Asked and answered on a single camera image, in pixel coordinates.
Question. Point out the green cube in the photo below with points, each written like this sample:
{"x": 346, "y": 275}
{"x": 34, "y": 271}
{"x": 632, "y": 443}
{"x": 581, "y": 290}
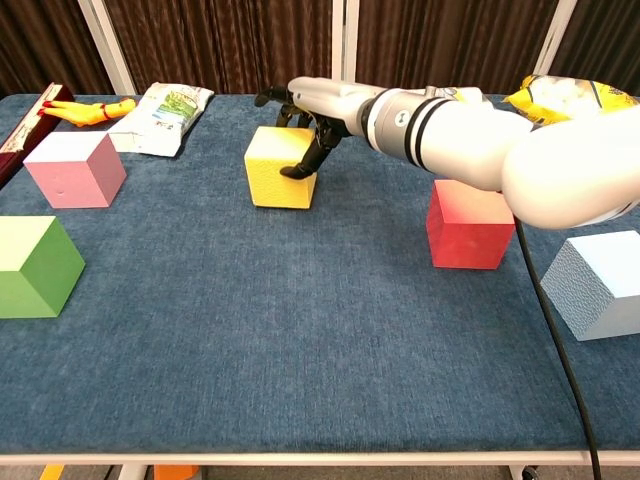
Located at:
{"x": 30, "y": 270}

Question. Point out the black table caster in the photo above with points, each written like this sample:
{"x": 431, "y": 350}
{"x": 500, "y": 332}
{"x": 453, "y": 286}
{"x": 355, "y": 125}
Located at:
{"x": 530, "y": 473}

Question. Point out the yellow rubber chicken toy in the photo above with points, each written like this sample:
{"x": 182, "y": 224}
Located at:
{"x": 85, "y": 112}

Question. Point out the long dark red box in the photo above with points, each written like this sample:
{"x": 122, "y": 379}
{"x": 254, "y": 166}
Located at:
{"x": 30, "y": 135}

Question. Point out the blue table mat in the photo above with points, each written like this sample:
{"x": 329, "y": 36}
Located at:
{"x": 300, "y": 325}

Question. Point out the dark brown pleated curtain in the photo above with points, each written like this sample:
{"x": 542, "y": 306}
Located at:
{"x": 450, "y": 40}
{"x": 40, "y": 50}
{"x": 610, "y": 40}
{"x": 225, "y": 45}

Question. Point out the white partition frame post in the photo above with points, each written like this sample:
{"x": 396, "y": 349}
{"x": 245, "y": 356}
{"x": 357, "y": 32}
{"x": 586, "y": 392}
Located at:
{"x": 107, "y": 47}
{"x": 345, "y": 45}
{"x": 555, "y": 35}

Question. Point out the red cube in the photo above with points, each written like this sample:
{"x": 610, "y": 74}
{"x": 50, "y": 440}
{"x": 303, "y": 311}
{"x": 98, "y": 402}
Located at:
{"x": 465, "y": 235}

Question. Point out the pink cube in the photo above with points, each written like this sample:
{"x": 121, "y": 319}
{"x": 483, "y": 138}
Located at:
{"x": 75, "y": 175}

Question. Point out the yellow cube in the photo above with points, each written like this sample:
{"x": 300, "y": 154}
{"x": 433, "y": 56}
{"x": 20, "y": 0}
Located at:
{"x": 270, "y": 185}

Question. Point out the yellow bag of cotton balls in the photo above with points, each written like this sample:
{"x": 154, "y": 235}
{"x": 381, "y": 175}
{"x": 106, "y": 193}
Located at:
{"x": 545, "y": 95}

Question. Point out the light blue cube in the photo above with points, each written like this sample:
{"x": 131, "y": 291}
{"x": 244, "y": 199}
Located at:
{"x": 600, "y": 285}

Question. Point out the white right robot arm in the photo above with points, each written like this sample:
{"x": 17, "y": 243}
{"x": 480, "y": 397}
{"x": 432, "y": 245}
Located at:
{"x": 550, "y": 165}

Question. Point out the white green snack bag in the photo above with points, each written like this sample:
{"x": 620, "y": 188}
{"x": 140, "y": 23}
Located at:
{"x": 160, "y": 120}

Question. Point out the white table leg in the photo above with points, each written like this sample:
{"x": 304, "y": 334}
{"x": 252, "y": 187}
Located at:
{"x": 133, "y": 472}

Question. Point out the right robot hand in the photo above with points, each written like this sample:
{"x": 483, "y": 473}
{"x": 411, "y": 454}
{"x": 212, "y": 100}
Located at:
{"x": 330, "y": 102}

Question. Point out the orange floor object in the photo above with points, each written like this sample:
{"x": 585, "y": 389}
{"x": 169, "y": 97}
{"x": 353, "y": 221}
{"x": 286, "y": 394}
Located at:
{"x": 175, "y": 472}

